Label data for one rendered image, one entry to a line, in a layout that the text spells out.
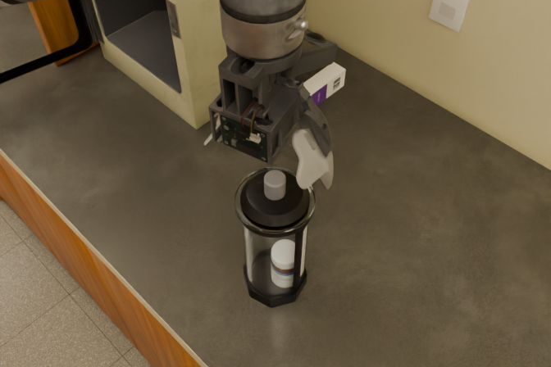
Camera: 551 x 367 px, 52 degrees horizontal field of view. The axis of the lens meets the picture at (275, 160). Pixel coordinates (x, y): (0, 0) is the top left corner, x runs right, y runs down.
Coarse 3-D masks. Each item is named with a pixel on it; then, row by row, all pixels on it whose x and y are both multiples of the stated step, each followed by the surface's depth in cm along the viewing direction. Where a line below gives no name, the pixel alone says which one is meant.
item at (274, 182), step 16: (256, 176) 75; (272, 176) 71; (288, 176) 75; (256, 192) 73; (272, 192) 71; (288, 192) 73; (304, 192) 74; (256, 208) 72; (272, 208) 72; (288, 208) 72; (304, 208) 73; (272, 224) 71
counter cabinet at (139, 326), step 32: (0, 160) 145; (0, 192) 198; (32, 192) 136; (32, 224) 183; (64, 224) 128; (64, 256) 168; (96, 256) 121; (96, 288) 156; (128, 320) 145; (160, 352) 136
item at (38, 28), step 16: (48, 0) 109; (64, 0) 111; (0, 16) 105; (16, 16) 107; (32, 16) 109; (48, 16) 111; (64, 16) 113; (0, 32) 107; (16, 32) 109; (32, 32) 111; (48, 32) 113; (64, 32) 116; (0, 48) 110; (16, 48) 112; (32, 48) 114; (48, 48) 116; (0, 64) 112; (16, 64) 114
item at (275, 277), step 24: (264, 168) 78; (240, 192) 75; (312, 192) 75; (240, 216) 73; (264, 240) 74; (288, 240) 75; (264, 264) 79; (288, 264) 80; (264, 288) 85; (288, 288) 86
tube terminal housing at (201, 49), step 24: (192, 0) 92; (216, 0) 97; (192, 24) 95; (216, 24) 100; (192, 48) 99; (216, 48) 104; (144, 72) 115; (192, 72) 102; (216, 72) 108; (168, 96) 113; (192, 96) 106; (216, 96) 112; (192, 120) 112
